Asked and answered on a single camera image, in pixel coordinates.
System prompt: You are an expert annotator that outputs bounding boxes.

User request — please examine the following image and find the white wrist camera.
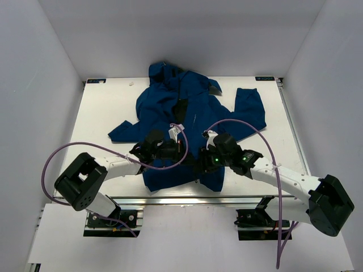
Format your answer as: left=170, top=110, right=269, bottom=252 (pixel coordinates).
left=202, top=130, right=218, bottom=150
left=168, top=123, right=184, bottom=143

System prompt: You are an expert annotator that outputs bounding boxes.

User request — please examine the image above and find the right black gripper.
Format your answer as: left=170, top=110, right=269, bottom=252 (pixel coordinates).
left=192, top=145, right=232, bottom=174

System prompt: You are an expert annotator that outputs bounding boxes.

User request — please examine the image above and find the right blue table label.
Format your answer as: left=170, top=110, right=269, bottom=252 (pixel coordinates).
left=255, top=76, right=275, bottom=81

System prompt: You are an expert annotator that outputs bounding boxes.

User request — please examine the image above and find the blue zip jacket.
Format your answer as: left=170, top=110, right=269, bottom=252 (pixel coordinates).
left=107, top=61, right=267, bottom=193

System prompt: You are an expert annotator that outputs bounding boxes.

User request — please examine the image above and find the left blue table label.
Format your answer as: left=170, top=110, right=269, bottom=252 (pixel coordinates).
left=86, top=78, right=106, bottom=84

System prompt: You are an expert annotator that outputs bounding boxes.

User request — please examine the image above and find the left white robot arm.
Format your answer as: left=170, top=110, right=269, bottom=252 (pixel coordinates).
left=54, top=124, right=189, bottom=226

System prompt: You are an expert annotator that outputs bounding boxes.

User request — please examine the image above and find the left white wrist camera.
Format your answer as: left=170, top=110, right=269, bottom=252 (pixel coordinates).
left=168, top=123, right=184, bottom=143

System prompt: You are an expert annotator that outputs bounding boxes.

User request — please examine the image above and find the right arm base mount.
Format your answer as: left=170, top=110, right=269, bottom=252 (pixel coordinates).
left=234, top=196, right=278, bottom=241

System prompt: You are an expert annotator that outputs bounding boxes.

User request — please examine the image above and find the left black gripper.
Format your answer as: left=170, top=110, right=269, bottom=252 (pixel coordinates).
left=151, top=139, right=196, bottom=166

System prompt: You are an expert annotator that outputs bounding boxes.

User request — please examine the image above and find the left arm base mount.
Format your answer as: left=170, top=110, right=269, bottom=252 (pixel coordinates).
left=83, top=206, right=143, bottom=238

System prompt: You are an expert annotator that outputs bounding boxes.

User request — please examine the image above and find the blue table label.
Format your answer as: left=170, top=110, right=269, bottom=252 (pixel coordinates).
left=86, top=78, right=106, bottom=84
left=255, top=76, right=275, bottom=81

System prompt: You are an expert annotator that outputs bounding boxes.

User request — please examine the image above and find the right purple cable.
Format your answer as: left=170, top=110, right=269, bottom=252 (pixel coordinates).
left=201, top=118, right=300, bottom=270

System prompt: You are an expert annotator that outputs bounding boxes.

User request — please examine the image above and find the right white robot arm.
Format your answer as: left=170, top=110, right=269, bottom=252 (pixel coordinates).
left=200, top=130, right=354, bottom=237

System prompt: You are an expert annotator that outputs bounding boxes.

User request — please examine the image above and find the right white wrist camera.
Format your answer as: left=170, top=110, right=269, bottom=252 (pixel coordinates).
left=202, top=130, right=218, bottom=150

